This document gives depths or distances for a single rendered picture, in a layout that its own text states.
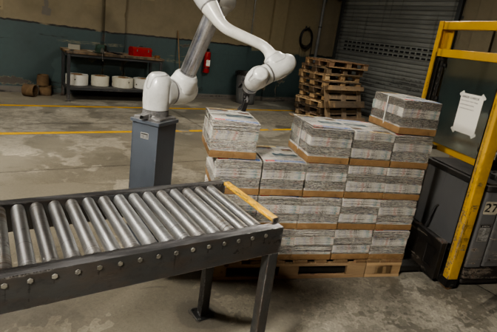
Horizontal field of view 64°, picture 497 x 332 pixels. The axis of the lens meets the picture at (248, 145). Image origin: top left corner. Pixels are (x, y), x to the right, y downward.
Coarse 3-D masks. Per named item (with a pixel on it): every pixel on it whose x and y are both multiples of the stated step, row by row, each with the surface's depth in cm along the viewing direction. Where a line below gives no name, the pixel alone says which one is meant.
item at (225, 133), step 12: (216, 120) 230; (228, 120) 233; (240, 120) 238; (252, 120) 243; (216, 132) 232; (228, 132) 234; (240, 132) 235; (252, 132) 237; (216, 144) 234; (228, 144) 236; (240, 144) 238; (252, 144) 240
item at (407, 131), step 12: (372, 120) 290; (396, 132) 261; (408, 132) 262; (420, 132) 264; (432, 132) 266; (408, 168) 270; (420, 168) 272; (384, 228) 279; (396, 228) 282; (408, 228) 284
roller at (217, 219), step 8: (184, 192) 192; (192, 192) 190; (192, 200) 184; (200, 200) 182; (200, 208) 178; (208, 208) 175; (208, 216) 172; (216, 216) 169; (216, 224) 166; (224, 224) 163
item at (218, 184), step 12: (216, 180) 209; (84, 192) 174; (96, 192) 175; (108, 192) 177; (120, 192) 179; (132, 192) 181; (156, 192) 187; (168, 192) 191; (180, 192) 194; (0, 204) 154; (12, 204) 155; (24, 204) 158; (96, 204) 173; (48, 216) 164; (84, 216) 172; (12, 228) 158
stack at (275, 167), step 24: (216, 168) 238; (240, 168) 241; (264, 168) 245; (288, 168) 249; (312, 168) 254; (336, 168) 257; (360, 168) 262; (384, 168) 266; (264, 216) 255; (288, 216) 260; (312, 216) 264; (336, 216) 268; (360, 216) 272; (288, 240) 265; (312, 240) 268; (336, 240) 273; (360, 240) 278; (240, 264) 261; (288, 264) 269; (312, 264) 274; (336, 264) 278; (360, 264) 283
